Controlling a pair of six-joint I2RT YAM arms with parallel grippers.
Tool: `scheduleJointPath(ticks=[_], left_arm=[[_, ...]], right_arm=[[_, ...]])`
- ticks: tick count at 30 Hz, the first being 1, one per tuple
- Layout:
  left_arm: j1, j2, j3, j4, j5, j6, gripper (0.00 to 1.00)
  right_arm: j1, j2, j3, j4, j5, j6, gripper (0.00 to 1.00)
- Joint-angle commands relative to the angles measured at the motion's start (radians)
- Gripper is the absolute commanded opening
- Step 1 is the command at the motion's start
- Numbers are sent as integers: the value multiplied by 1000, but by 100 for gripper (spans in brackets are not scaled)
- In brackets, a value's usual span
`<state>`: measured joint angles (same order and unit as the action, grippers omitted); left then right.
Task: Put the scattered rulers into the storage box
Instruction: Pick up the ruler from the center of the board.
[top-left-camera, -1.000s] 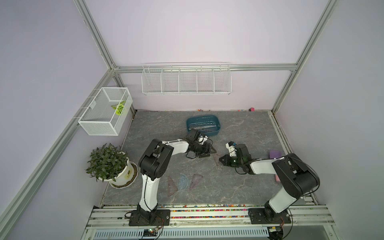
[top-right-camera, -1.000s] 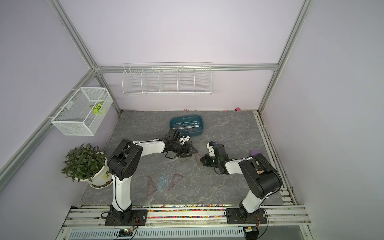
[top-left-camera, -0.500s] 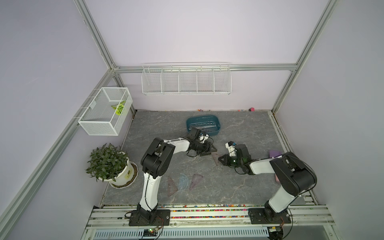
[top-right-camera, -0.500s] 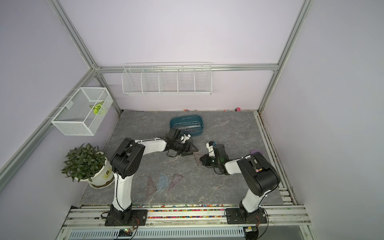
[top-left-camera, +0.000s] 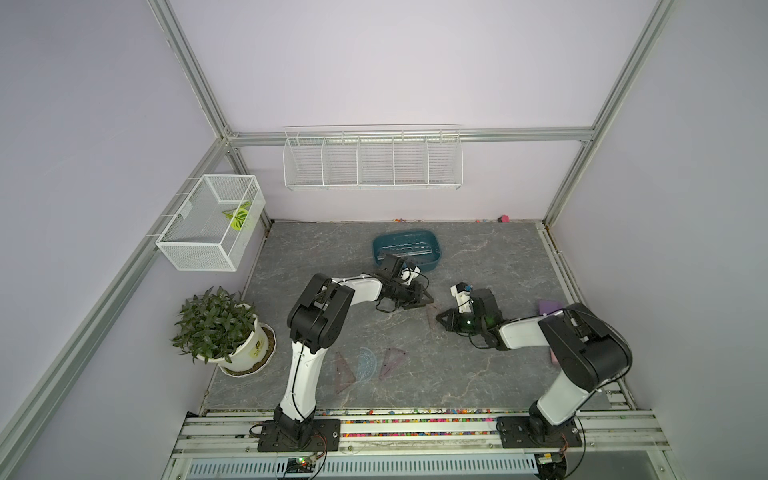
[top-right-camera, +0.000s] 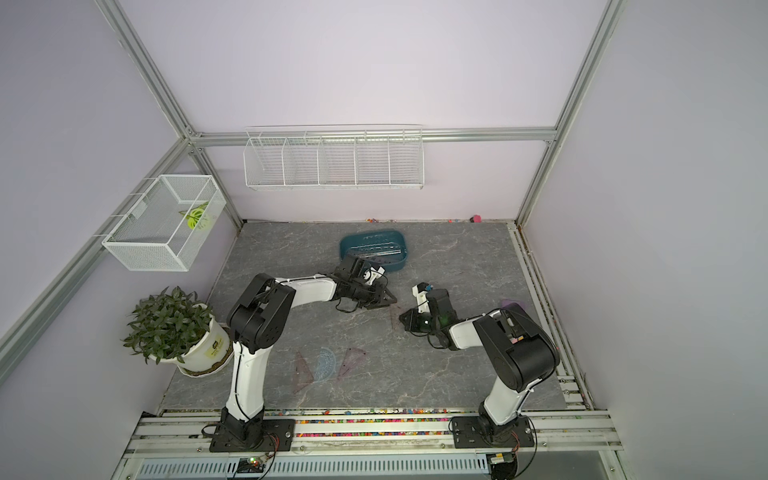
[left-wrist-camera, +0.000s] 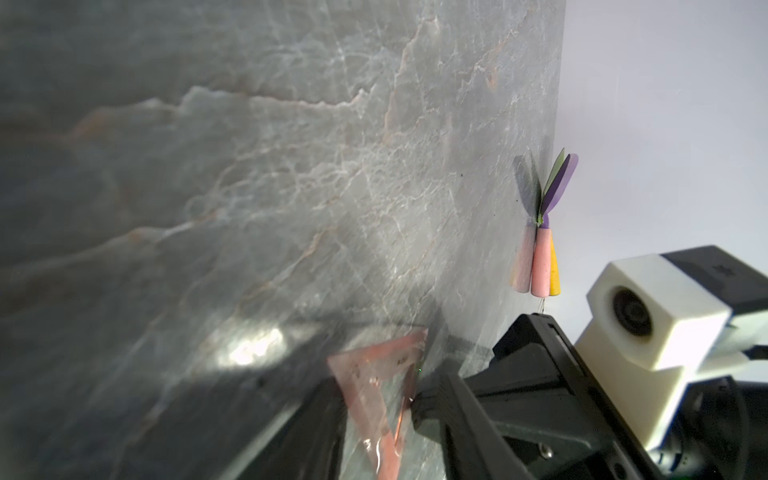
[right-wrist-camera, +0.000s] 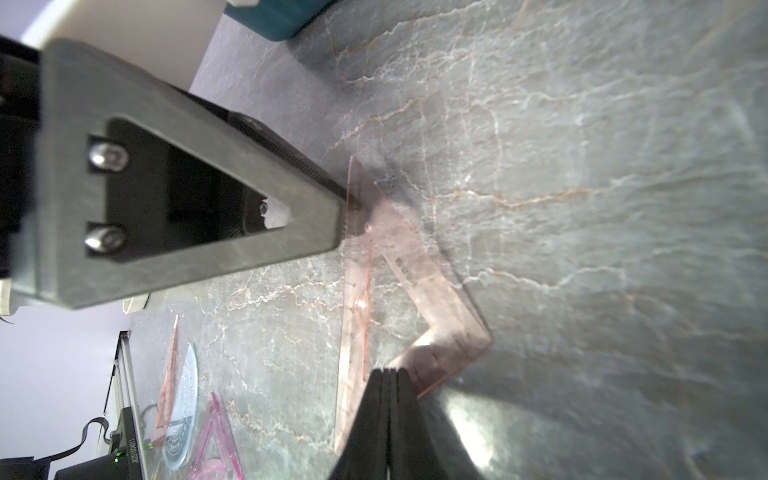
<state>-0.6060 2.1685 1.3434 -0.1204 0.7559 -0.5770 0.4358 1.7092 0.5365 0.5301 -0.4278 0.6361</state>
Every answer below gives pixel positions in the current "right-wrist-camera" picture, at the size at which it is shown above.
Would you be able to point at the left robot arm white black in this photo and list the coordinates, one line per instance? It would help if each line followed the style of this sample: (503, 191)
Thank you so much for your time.
(166, 39)

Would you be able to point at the blue protractor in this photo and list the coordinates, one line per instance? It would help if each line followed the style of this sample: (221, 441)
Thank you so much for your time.
(184, 413)

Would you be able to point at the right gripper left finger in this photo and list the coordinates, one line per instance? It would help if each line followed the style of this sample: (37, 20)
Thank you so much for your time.
(366, 450)

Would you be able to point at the pink triangle ruler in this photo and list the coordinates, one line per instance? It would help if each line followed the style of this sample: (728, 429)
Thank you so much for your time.
(215, 455)

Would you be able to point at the teal plastic storage box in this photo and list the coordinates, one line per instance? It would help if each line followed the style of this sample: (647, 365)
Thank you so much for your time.
(275, 20)

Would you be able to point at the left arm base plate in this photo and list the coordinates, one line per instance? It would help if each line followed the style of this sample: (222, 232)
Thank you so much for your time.
(122, 462)

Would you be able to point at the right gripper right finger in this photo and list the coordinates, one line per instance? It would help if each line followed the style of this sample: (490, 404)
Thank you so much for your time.
(412, 455)

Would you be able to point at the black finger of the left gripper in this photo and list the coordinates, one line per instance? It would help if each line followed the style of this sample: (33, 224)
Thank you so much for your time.
(121, 184)

